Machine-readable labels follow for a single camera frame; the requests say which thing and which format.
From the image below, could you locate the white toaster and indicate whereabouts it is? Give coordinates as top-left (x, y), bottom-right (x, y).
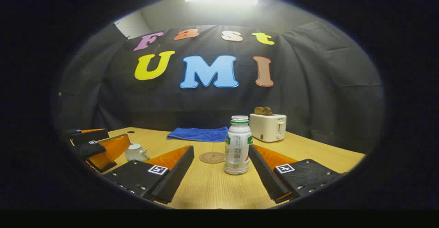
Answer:
top-left (249, 113), bottom-right (287, 143)

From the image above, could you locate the white water bottle green ring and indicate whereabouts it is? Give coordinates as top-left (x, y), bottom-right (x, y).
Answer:
top-left (224, 115), bottom-right (253, 175)

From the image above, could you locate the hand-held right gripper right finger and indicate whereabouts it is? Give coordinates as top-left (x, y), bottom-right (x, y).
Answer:
top-left (248, 144), bottom-right (343, 204)

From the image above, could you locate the blue folded towel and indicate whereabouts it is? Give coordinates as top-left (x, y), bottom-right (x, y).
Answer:
top-left (167, 127), bottom-right (229, 143)

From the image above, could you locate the white ceramic teacup with spout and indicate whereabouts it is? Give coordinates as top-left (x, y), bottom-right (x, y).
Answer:
top-left (124, 147), bottom-right (150, 162)

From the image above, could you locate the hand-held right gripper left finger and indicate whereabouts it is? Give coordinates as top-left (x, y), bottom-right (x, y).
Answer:
top-left (103, 145), bottom-right (195, 205)

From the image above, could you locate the round wooden coaster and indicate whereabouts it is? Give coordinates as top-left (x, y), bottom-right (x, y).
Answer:
top-left (199, 152), bottom-right (226, 164)

